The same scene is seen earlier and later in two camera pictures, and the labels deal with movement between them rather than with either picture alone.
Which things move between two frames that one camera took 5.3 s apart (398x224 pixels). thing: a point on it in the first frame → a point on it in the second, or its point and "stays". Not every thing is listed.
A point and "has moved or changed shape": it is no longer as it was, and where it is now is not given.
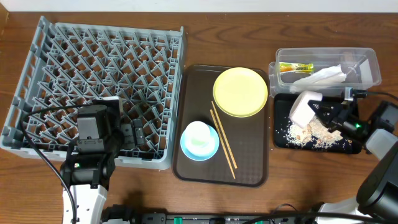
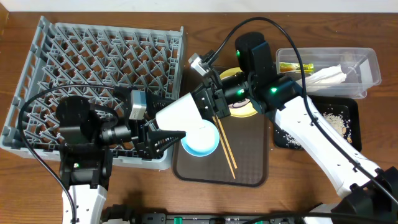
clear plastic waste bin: [329, 70] stays
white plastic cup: [199, 140] → [182, 115]
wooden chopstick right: [224, 134] stays
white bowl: [301, 113] has moved or changed shape
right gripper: [339, 113] → [204, 93]
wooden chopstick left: [221, 139] stays
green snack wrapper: [285, 67] stays
